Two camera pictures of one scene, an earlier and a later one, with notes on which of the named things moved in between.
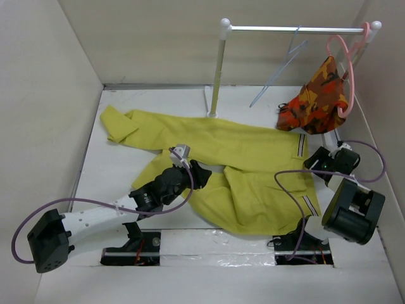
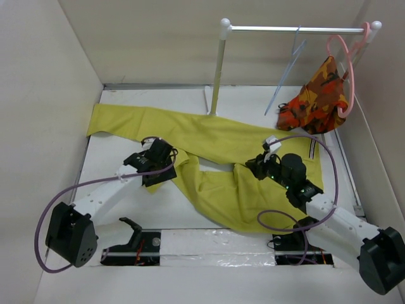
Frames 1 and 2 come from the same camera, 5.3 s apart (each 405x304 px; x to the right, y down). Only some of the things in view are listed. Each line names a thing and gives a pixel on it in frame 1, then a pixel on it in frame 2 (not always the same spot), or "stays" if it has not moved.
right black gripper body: x=332 y=163 -> x=270 y=169
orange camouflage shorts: x=315 y=109 stays
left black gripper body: x=185 y=183 -> x=168 y=173
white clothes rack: x=226 y=28 stays
